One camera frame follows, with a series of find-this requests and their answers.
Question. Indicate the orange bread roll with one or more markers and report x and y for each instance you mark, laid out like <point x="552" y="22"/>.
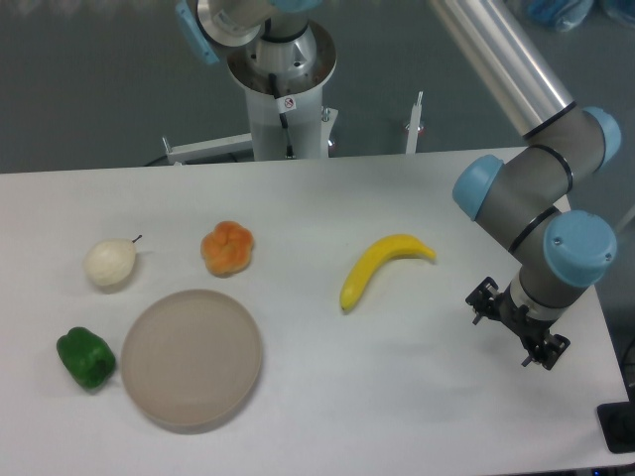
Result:
<point x="227" y="249"/>

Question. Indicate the beige round plate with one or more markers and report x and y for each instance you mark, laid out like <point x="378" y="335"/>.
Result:
<point x="191" y="360"/>

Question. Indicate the green bell pepper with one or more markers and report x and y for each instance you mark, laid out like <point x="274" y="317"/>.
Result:
<point x="87" y="357"/>

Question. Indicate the blue plastic bag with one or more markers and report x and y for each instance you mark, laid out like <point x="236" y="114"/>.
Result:
<point x="558" y="15"/>

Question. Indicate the yellow banana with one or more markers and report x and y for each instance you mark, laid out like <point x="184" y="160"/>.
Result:
<point x="388" y="248"/>

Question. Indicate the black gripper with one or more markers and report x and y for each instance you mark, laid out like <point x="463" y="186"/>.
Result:
<point x="543" y="347"/>

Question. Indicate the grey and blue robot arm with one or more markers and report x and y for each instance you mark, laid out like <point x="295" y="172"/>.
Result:
<point x="561" y="253"/>

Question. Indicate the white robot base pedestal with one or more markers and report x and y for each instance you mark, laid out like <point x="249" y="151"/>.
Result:
<point x="282" y="84"/>

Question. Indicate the white metal bracket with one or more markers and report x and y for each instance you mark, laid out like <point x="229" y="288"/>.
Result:
<point x="209" y="149"/>

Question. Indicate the white pear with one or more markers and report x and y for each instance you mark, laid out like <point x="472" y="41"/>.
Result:
<point x="110" y="262"/>

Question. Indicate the black device at table edge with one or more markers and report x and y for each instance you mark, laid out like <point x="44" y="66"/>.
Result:
<point x="617" y="425"/>

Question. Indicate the white upright post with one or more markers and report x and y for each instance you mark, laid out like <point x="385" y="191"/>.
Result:
<point x="415" y="126"/>

